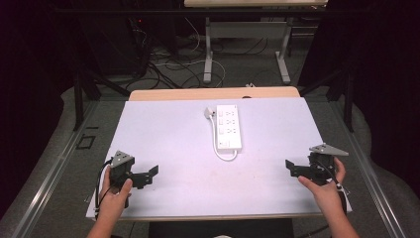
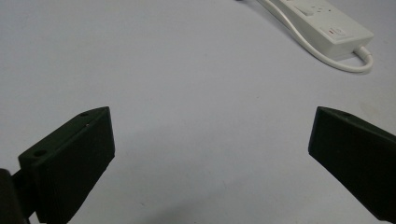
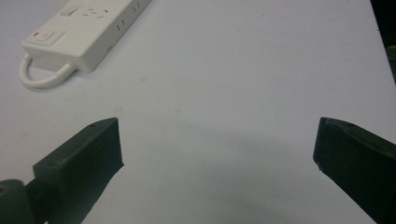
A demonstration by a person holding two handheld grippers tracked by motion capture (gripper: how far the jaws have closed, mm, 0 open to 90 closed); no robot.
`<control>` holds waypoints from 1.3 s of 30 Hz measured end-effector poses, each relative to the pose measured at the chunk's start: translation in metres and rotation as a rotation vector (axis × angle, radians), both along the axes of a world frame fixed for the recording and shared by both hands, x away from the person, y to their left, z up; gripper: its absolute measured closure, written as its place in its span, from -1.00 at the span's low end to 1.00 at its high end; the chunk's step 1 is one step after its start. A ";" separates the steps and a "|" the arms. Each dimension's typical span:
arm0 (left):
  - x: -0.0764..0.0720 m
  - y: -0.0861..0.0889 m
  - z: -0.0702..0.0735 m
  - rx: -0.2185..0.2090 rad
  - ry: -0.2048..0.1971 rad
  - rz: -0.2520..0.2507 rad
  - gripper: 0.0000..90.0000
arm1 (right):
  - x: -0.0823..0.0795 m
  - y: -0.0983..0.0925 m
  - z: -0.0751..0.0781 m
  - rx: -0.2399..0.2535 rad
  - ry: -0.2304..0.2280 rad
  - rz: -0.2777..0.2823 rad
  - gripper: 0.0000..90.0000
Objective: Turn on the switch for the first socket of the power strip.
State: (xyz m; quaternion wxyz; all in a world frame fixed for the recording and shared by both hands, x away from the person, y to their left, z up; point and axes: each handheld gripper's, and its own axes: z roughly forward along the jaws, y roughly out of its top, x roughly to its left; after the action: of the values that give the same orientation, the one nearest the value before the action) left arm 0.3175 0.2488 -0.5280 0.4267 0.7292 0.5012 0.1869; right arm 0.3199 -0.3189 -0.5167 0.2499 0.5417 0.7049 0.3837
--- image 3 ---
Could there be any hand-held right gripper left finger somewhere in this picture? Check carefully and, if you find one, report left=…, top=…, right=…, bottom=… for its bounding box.
left=25, top=117, right=125, bottom=224

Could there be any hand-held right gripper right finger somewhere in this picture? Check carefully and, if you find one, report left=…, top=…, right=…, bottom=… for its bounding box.
left=312, top=117, right=396, bottom=224

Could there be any white power strip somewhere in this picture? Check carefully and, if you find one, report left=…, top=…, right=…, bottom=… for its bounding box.
left=21, top=0, right=153, bottom=74

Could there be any white power strip cable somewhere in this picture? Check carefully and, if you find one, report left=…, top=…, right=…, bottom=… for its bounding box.
left=19, top=52, right=78, bottom=89

